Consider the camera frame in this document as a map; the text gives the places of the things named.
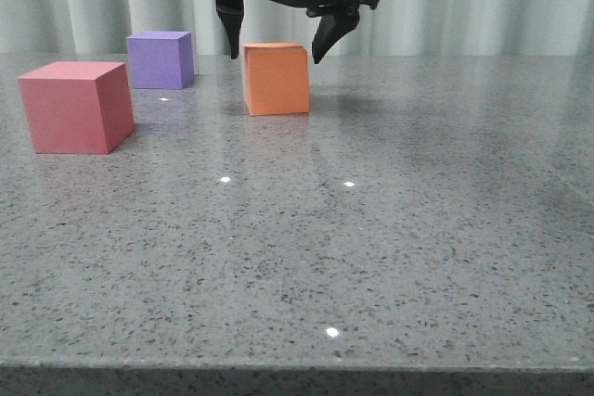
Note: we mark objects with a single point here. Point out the orange foam cube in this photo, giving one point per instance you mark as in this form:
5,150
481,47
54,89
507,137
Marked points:
276,78

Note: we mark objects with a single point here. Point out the purple foam cube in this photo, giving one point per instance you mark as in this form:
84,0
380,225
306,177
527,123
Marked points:
161,59

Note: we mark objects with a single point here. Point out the red foam cube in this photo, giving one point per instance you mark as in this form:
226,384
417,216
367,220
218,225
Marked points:
77,107

